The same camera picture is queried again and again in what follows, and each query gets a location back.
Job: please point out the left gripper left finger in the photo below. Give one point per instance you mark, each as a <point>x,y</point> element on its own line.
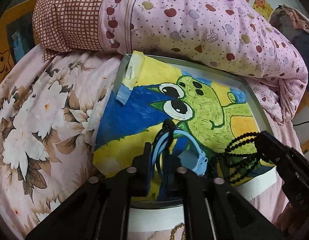
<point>142,177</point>

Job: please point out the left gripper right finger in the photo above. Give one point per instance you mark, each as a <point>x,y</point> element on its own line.
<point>170,162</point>

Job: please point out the light blue kids watch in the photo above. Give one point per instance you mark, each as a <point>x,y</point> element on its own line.
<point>186,149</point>

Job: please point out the person right hand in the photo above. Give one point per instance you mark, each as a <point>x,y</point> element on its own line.
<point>291,220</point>

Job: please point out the white paper sheet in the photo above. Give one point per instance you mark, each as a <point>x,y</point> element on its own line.
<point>145,220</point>

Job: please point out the green dinosaur drawing paper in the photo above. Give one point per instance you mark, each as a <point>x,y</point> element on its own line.
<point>147,92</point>

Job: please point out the grey shallow box tray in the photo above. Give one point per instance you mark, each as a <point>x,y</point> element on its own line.
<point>220,77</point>

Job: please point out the pink floral bed sheet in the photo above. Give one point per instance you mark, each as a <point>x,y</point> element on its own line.
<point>50,112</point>

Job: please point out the blue plastic wrapped bundle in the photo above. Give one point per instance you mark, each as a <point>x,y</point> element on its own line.
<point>299,38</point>

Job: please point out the pink dotted rolled quilt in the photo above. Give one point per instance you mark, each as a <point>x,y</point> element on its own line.
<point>224,34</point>

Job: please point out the red checkered pillow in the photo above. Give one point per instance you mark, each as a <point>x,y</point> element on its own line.
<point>62,26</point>

